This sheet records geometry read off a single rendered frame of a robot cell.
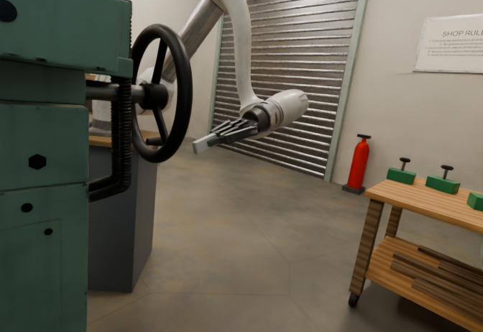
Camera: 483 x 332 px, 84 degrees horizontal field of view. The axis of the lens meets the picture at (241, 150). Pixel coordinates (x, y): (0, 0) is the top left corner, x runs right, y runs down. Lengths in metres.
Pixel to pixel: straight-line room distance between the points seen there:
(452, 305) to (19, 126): 1.34
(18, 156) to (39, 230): 0.09
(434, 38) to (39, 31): 3.00
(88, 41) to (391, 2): 3.14
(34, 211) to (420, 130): 2.92
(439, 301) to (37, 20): 1.36
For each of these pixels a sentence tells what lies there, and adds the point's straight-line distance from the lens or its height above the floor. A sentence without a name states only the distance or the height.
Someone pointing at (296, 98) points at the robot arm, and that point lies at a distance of 0.88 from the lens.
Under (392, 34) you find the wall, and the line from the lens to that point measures 3.18.
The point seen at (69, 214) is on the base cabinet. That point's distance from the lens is 0.38.
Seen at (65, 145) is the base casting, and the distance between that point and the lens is 0.36.
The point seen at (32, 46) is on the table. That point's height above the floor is 0.85.
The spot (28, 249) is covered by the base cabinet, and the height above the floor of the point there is 0.64.
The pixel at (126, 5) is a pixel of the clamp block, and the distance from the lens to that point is 0.53.
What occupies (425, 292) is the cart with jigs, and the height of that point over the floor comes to 0.19.
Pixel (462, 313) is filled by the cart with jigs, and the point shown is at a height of 0.18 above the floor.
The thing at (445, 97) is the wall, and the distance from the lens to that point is 3.00.
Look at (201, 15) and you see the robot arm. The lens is 1.20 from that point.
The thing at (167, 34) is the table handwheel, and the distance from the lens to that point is 0.56.
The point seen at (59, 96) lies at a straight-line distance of 0.37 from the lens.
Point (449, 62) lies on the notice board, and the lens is 3.02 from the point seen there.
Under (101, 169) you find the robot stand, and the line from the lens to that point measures 1.11.
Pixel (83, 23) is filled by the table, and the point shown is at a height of 0.87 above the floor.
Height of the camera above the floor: 0.83
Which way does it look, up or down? 12 degrees down
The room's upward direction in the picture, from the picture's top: 7 degrees clockwise
